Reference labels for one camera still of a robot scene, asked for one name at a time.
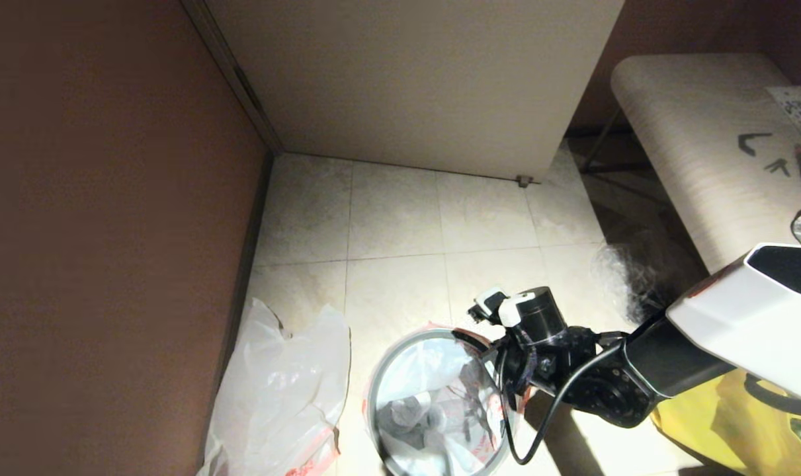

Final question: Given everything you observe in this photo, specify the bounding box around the white red-drawstring used trash bag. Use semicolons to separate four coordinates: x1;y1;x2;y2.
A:
362;322;533;476

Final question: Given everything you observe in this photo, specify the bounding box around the grey bin retaining ring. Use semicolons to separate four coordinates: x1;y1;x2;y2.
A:
366;327;515;476

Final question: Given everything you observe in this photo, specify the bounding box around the black round trash bin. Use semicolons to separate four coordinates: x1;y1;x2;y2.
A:
374;436;510;476

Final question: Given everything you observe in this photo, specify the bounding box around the crumpled clear plastic bag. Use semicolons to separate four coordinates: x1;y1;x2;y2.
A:
592;239;679;326

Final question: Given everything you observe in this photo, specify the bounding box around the yellow plastic bag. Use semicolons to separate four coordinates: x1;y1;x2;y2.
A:
650;369;801;476

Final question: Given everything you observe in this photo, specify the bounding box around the white plastic bag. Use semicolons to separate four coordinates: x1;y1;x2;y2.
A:
198;297;352;476

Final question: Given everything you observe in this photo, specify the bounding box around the clear plastic bottle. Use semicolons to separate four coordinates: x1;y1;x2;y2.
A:
380;397;431;434

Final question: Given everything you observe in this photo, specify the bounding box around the white door panel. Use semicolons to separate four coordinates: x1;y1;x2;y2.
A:
202;0;624;183

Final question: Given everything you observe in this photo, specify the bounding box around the black L-shaped hex key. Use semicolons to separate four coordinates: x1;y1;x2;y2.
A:
738;132;773;157

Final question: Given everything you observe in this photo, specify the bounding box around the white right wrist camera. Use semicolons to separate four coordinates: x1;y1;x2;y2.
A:
468;286;538;329

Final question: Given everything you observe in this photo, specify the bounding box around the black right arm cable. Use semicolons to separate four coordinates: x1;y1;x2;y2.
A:
503;334;632;465

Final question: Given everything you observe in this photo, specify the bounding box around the black metal table frame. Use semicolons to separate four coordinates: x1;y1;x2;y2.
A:
579;109;652;199

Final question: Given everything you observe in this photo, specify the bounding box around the brown door frame strip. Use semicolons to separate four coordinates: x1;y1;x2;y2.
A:
181;0;284;155

